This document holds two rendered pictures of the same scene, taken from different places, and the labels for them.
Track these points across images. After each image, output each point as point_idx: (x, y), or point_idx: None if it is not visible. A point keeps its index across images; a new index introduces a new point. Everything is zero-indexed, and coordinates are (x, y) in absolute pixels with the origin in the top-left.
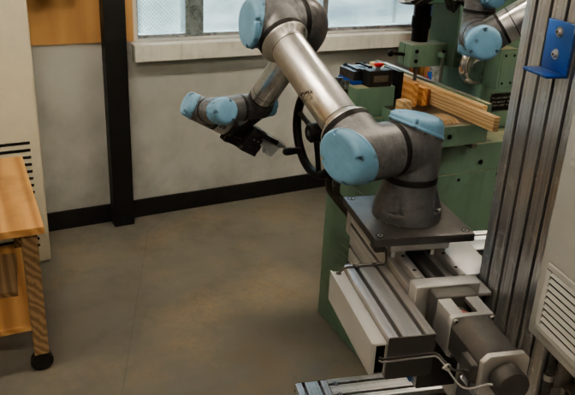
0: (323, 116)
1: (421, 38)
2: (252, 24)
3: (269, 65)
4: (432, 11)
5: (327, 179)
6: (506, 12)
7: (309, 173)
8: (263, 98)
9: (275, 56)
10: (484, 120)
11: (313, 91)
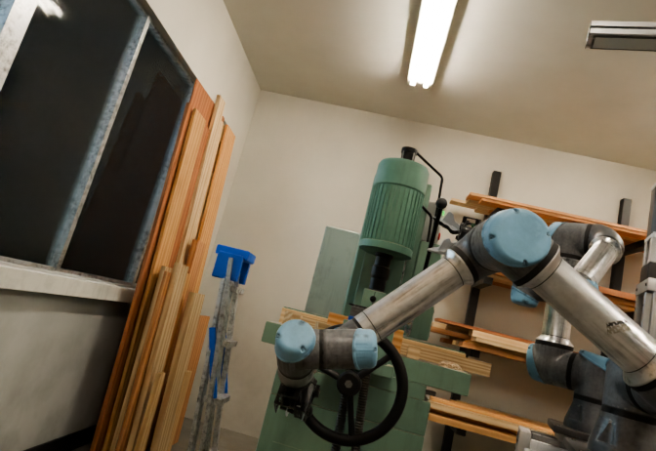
0: (651, 349)
1: (384, 288)
2: (541, 238)
3: (415, 292)
4: (363, 266)
5: (339, 445)
6: (588, 271)
7: (336, 439)
8: (385, 335)
9: (559, 279)
10: (478, 366)
11: (627, 320)
